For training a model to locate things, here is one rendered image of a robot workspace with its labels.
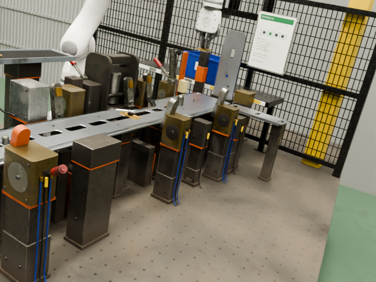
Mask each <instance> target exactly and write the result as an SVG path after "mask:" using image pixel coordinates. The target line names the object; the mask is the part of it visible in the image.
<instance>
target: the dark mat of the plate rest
mask: <svg viewBox="0 0 376 282"><path fill-rule="evenodd" d="M0 55H2V57H0V59H7V58H43V57H69V56H67V55H64V54H61V53H58V52H55V51H52V50H36V51H0Z"/></svg>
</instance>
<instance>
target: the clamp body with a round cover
mask: <svg viewBox="0 0 376 282"><path fill-rule="evenodd" d="M61 85H62V93H63V110H64V117H67V116H73V115H79V114H83V110H84V99H85V93H86V90H84V89H82V88H79V87H77V86H74V85H72V84H61ZM66 149H68V150H70V155H69V163H70V161H71V149H72V147H70V148H66Z"/></svg>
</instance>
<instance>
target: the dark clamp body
mask: <svg viewBox="0 0 376 282"><path fill-rule="evenodd" d="M82 89H84V90H86V93H85V99H84V110H83V113H84V114H85V113H88V112H94V111H98V109H99V103H100V93H101V84H99V83H96V82H94V81H90V80H89V79H84V80H83V88H82Z"/></svg>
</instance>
